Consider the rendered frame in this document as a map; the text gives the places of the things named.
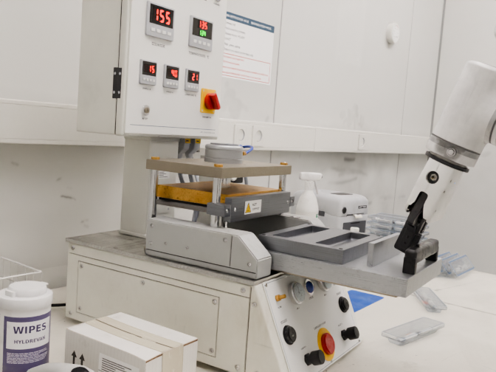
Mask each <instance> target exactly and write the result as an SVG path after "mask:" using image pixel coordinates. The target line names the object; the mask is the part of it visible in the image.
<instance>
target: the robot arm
mask: <svg viewBox="0 0 496 372"><path fill-rule="evenodd" d="M487 143H490V144H492V145H495V146H496V67H494V66H491V65H489V64H486V63H481V62H479V61H467V62H466V63H465V65H464V68H463V70H462V72H461V74H460V76H459V78H458V80H457V82H456V84H455V87H454V89H453V90H452V93H451V95H450V96H449V99H448V101H447V103H446V105H445V107H444V110H443V111H442V113H441V116H440V117H439V119H438V122H437V124H436V126H435V128H434V130H433V132H432V134H431V136H430V138H429V139H428V141H427V144H426V148H427V149H429V150H430V151H426V153H425V154H426V155H427V156H428V157H429V160H428V161H427V164H426V165H425V166H424V168H423V171H422V172H421V174H420V176H419V178H418V180H417V182H416V184H415V186H414V188H413V190H412V192H411V194H410V196H409V198H408V200H407V203H406V205H405V207H404V208H405V211H406V212H407V213H409V212H410V214H409V216H408V217H407V220H406V222H405V224H404V227H403V228H402V231H401V232H400V234H399V237H398V238H397V240H396V243H395V244H394V247H395V248H396V249H397V250H399V251H401V252H403V253H405V250H406V249H409V248H411V247H413V246H415V245H417V244H418V243H419V241H420V239H421V237H422V235H421V234H422V233H423V232H424V230H425V228H426V226H427V224H429V223H433V222H435V221H438V220H440V219H442V218H443V217H444V214H445V212H446V211H447V208H448V206H449V204H450V201H451V199H452V197H453V195H454V193H455V190H456V188H457V186H458V183H459V182H460V179H461V176H462V173H463V172H465V173H468V172H469V169H468V168H467V167H471V168H473V167H474V166H475V164H476V163H477V161H478V159H479V157H480V155H481V153H482V151H483V149H484V147H485V145H486V144H487ZM420 233H421V234H420Z"/></svg>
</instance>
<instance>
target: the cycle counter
mask: <svg viewBox="0 0 496 372"><path fill-rule="evenodd" d="M153 21H154V22H157V23H160V24H164V25H167V26H171V11H168V10H164V9H162V8H159V7H155V6H154V8H153Z"/></svg>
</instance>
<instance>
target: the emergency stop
mask: <svg viewBox="0 0 496 372"><path fill-rule="evenodd" d="M321 345H322V348H323V350H324V352H325V353H326V354H327V355H331V354H333V353H334V350H335V343H334V339H333V337H332V336H331V335H330V334H329V333H324V334H323V335H322V336H321Z"/></svg>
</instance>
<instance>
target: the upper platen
mask: <svg viewBox="0 0 496 372"><path fill-rule="evenodd" d="M230 180H231V178H228V179H222V183H221V203H224V204H225V198H226V197H233V196H245V195H252V194H259V193H272V192H280V189H276V188H270V187H259V186H254V185H243V184H237V183H232V182H230ZM212 194H213V181H208V182H185V183H174V184H162V185H158V192H157V196H158V197H159V199H157V204H160V205H165V206H170V207H178V208H182V209H187V210H195V211H200V212H205V213H206V212H207V203H208V202H212Z"/></svg>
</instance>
